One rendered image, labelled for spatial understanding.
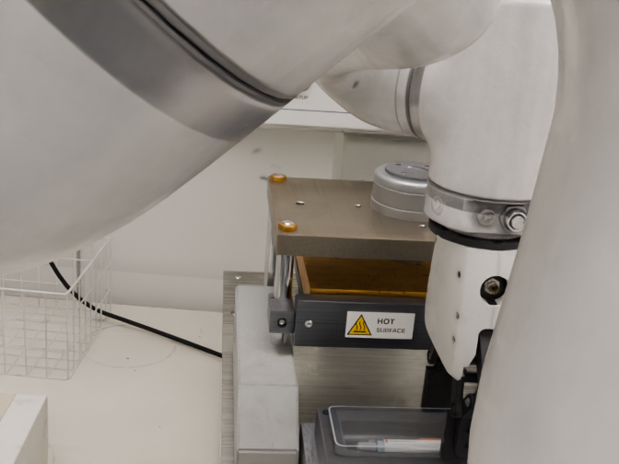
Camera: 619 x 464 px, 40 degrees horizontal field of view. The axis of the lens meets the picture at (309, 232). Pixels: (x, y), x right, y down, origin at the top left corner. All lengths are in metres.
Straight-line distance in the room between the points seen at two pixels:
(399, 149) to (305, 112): 0.12
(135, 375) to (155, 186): 1.09
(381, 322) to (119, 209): 0.61
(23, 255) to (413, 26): 0.29
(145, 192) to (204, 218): 1.25
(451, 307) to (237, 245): 0.84
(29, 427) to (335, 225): 0.41
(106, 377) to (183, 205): 0.32
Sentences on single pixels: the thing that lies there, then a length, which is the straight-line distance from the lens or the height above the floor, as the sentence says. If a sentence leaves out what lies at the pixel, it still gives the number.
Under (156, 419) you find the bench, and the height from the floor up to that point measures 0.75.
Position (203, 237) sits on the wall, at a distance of 1.41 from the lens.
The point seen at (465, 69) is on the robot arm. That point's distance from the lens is 0.56.
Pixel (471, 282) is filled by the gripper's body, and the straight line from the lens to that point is 0.58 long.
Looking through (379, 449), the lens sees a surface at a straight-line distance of 0.65.
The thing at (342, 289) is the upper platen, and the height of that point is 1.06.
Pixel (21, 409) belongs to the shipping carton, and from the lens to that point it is 1.01.
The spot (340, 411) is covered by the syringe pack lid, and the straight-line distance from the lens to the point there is 0.68.
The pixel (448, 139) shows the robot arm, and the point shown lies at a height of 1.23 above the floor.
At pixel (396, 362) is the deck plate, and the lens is 0.93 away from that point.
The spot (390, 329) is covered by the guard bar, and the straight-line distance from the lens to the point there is 0.76.
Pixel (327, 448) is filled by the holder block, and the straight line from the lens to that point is 0.66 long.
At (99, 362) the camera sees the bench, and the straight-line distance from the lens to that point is 1.28.
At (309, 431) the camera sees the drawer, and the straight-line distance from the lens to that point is 0.72.
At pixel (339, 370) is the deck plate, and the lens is 0.90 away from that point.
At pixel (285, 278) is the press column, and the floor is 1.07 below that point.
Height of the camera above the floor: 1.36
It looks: 19 degrees down
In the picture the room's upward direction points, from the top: 5 degrees clockwise
